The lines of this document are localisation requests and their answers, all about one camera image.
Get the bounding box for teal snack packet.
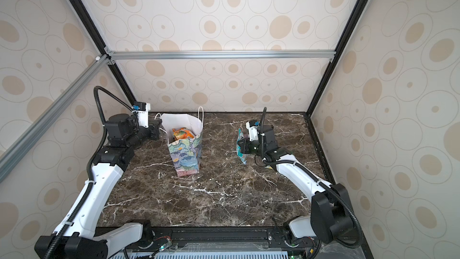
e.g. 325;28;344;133
236;128;247;165

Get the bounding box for orange Fox's snack packet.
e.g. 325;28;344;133
172;127;195;140

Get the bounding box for white patterned paper bag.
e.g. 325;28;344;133
155;106;204;177

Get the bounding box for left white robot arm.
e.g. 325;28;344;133
34;112;162;259

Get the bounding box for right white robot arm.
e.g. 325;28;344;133
236;121;364;248

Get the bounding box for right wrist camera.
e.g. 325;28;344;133
246;120;259;141

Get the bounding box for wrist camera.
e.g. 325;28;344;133
246;120;259;141
132;101;150;128

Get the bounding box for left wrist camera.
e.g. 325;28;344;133
132;101;150;128

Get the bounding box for back aluminium rail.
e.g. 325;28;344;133
109;50;335;60

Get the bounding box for aluminium rail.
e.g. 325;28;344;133
109;50;335;60
1;55;109;181

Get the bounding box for right black corrugated cable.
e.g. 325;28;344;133
254;107;364;249

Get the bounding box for black corrugated cable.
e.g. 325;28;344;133
254;107;364;249
42;85;134;259

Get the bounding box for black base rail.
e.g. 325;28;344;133
96;225;374;259

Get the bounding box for left aluminium rail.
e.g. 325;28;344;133
1;55;109;181

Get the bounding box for left black corrugated cable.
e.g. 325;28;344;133
42;85;134;259

